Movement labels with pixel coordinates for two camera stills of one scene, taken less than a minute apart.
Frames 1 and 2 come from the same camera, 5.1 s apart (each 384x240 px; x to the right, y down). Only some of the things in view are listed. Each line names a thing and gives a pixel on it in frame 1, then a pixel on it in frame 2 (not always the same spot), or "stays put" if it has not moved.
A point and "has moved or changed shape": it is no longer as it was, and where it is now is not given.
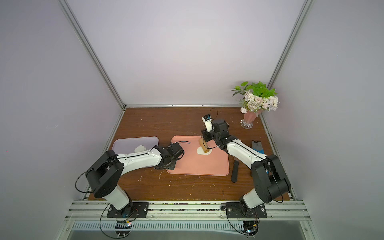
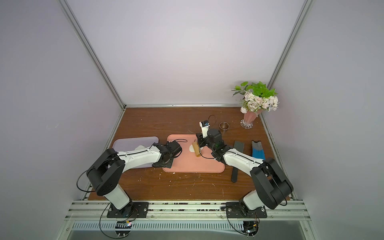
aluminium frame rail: x=187 y=210 stays put
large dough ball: x=140 y=148 stays put
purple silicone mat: x=126 y=145 stays put
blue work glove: x=257 y=146 stays put
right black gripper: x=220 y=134 -> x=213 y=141
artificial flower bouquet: x=257 y=97 stays put
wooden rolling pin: x=204 y=145 has moved or changed shape
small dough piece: x=200 y=150 -> x=191 y=148
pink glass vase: x=249 y=118 stays put
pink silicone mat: x=190 y=163 has moved or changed shape
